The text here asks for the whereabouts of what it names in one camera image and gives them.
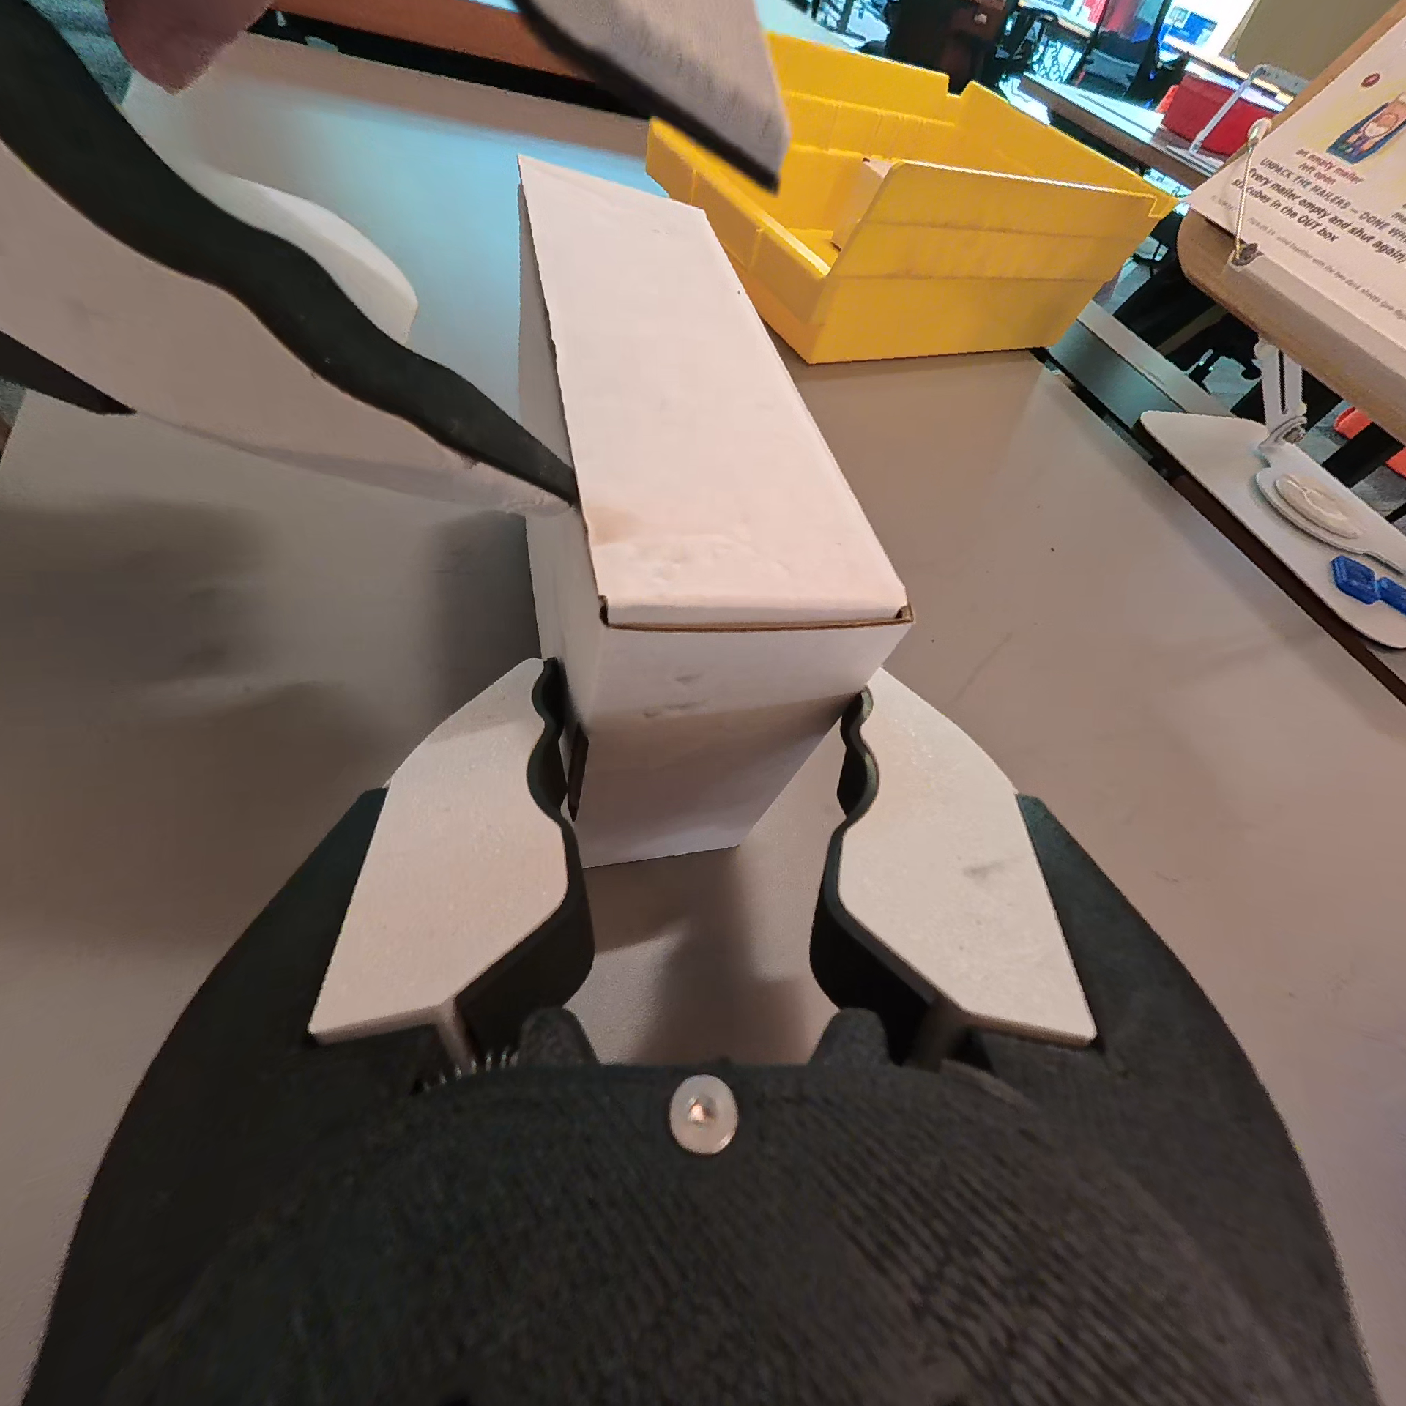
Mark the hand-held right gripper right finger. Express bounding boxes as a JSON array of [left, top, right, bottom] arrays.
[[809, 667, 1100, 1069]]

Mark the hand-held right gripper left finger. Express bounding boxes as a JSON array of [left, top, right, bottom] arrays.
[[308, 655, 598, 1064]]

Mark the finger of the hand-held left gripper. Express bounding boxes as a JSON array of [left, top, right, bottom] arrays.
[[0, 0, 581, 516], [514, 0, 795, 190]]

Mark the yellow plastic bin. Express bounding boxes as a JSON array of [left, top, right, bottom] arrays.
[[645, 29, 1177, 366]]

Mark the person's left hand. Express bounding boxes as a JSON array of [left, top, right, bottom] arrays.
[[121, 0, 270, 91]]

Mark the white table with brown edge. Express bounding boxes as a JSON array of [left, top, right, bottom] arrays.
[[263, 0, 661, 86]]

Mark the blue plastic clip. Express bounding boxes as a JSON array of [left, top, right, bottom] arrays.
[[1329, 553, 1406, 615]]

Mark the red plastic bin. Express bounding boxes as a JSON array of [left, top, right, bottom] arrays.
[[1158, 70, 1249, 138]]

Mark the white oval puck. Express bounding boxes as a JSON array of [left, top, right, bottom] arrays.
[[1257, 466, 1374, 542]]

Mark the clear acrylic holder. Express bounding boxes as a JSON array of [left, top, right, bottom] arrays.
[[1202, 63, 1289, 165]]

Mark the printed instruction sheet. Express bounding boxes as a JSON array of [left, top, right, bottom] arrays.
[[1192, 11, 1406, 352]]

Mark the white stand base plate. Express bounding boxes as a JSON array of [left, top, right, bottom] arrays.
[[1137, 409, 1406, 649]]

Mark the thin elastic cord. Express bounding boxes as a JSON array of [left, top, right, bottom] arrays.
[[1230, 110, 1281, 267]]

